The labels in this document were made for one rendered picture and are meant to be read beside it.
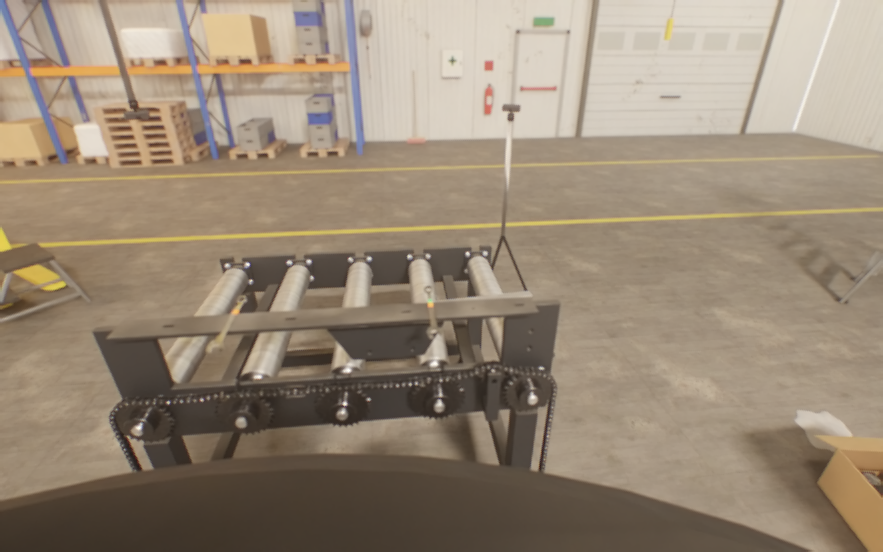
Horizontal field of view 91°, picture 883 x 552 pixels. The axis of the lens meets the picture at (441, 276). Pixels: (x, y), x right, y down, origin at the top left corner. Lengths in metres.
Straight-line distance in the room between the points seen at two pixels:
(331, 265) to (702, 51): 10.80
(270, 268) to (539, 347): 1.43
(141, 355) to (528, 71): 9.71
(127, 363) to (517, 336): 1.15
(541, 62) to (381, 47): 3.37
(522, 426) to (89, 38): 10.99
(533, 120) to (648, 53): 2.78
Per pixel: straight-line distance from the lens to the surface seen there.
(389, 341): 1.36
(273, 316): 1.34
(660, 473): 2.57
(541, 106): 10.65
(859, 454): 2.84
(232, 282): 2.19
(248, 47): 9.02
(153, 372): 1.56
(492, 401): 1.44
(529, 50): 10.47
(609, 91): 11.18
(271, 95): 10.45
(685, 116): 12.21
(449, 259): 2.26
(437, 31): 10.17
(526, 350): 1.43
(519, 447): 1.69
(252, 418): 1.48
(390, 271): 2.27
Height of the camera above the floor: 1.84
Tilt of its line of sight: 28 degrees down
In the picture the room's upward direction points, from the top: straight up
